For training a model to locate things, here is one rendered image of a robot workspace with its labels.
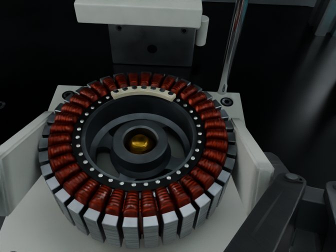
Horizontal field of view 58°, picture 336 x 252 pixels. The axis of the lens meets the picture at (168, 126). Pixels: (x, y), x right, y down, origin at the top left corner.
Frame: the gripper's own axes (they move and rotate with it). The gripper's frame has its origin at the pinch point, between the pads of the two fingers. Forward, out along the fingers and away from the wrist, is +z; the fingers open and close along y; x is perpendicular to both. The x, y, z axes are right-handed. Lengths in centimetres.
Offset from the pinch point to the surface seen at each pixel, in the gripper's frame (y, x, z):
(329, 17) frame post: 18.2, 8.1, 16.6
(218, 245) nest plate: 4.6, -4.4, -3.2
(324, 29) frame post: 18.3, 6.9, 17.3
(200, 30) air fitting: 4.3, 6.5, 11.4
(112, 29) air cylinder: -3.3, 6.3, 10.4
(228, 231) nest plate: 5.3, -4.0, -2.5
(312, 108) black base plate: 13.9, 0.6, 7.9
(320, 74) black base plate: 16.0, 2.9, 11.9
